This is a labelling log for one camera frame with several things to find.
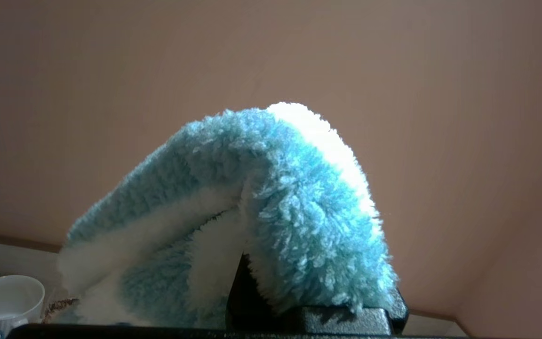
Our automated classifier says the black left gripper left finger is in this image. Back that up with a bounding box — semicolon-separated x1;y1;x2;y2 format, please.
226;254;300;330

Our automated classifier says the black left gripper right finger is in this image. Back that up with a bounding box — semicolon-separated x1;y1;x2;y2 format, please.
299;290;408;336

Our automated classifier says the teal white striped towel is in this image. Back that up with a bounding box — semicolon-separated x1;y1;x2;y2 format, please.
57;102;399;330

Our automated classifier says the white ceramic cup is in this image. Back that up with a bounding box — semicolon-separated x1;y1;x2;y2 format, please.
0;275;46;333

